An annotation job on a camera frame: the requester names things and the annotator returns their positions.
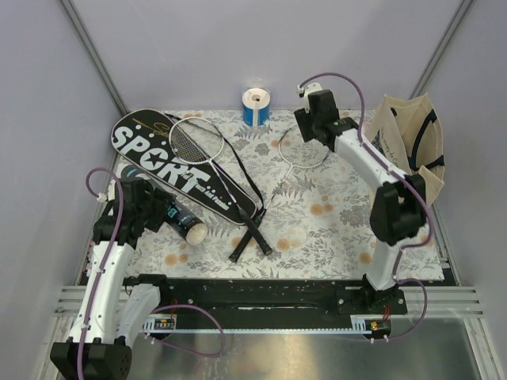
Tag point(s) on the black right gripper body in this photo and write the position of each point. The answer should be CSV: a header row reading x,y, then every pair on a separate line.
x,y
306,124

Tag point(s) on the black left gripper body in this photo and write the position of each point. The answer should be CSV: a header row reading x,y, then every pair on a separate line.
x,y
151,208

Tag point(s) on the black shuttlecock tube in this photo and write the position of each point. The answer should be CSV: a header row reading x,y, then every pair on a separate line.
x,y
191,228

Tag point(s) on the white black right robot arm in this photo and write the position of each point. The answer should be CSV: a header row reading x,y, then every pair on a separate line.
x,y
399,209

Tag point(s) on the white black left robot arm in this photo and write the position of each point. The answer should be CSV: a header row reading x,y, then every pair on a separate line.
x,y
99,345

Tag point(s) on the white strung badminton racket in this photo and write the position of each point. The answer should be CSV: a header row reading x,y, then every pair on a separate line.
x,y
196,141

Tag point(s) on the white unstrung badminton racket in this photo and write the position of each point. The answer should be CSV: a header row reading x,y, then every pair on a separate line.
x,y
268,158

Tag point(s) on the black sport racket cover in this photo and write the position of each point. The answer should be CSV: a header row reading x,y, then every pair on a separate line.
x,y
142,138

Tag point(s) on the blue white tape roll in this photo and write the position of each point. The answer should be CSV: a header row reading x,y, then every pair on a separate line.
x,y
255,106

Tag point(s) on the floral patterned table mat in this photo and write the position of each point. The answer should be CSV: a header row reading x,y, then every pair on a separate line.
x,y
318,226

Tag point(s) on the beige canvas tote bag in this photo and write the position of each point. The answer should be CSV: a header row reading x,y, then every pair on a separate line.
x,y
409,135

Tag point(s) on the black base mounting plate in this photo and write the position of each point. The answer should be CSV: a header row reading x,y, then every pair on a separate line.
x,y
277,297

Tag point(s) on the aluminium frame rail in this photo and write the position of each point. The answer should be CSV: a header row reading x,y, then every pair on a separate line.
x,y
334,314

